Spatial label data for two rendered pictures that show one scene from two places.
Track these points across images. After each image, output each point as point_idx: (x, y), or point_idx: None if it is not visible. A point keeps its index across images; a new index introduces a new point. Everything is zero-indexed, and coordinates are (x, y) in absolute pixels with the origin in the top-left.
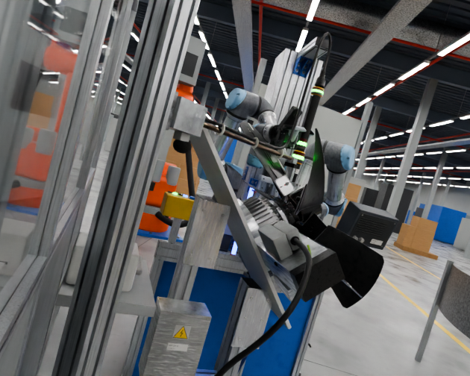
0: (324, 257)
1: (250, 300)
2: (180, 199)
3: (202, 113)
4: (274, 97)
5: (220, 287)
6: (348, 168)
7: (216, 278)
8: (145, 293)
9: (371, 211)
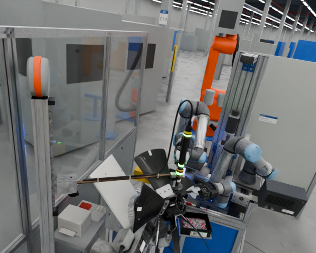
0: None
1: None
2: (140, 172)
3: (73, 183)
4: (228, 88)
5: None
6: (253, 162)
7: None
8: (88, 238)
9: (278, 191)
